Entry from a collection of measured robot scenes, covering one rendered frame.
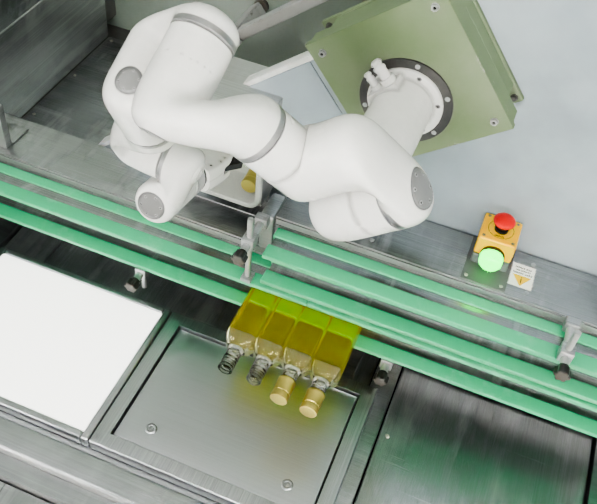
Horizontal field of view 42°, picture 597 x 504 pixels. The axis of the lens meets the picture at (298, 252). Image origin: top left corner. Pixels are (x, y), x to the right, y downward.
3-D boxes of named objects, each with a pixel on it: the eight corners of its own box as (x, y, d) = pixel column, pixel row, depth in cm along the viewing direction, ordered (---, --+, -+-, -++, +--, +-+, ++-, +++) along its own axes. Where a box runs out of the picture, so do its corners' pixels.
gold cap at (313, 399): (316, 385, 141) (307, 404, 139) (329, 397, 143) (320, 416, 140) (303, 388, 144) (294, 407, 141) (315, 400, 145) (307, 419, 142)
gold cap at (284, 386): (277, 382, 146) (268, 401, 143) (278, 372, 143) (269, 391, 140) (295, 389, 145) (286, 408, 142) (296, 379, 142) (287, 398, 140)
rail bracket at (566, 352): (559, 320, 142) (547, 377, 133) (572, 295, 136) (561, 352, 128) (580, 328, 141) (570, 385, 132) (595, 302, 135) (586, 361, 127)
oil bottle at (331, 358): (342, 305, 161) (305, 385, 147) (345, 287, 157) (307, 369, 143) (368, 314, 160) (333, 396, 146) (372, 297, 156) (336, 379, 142)
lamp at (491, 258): (477, 259, 146) (473, 270, 144) (483, 242, 143) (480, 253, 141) (500, 267, 145) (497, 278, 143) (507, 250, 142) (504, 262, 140)
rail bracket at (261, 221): (254, 252, 159) (228, 295, 151) (258, 192, 147) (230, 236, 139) (268, 256, 159) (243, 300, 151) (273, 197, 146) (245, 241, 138)
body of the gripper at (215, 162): (156, 185, 143) (183, 161, 152) (206, 204, 141) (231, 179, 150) (161, 149, 139) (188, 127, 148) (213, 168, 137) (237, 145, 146)
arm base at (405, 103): (344, 70, 127) (308, 125, 117) (406, 38, 118) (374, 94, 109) (396, 142, 133) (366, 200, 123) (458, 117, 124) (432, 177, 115)
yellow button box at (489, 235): (477, 235, 152) (469, 261, 147) (487, 208, 146) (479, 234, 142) (513, 247, 151) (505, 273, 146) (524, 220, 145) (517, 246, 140)
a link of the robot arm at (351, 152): (243, 112, 102) (341, 73, 91) (350, 199, 117) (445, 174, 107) (228, 173, 98) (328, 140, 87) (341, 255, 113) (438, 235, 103)
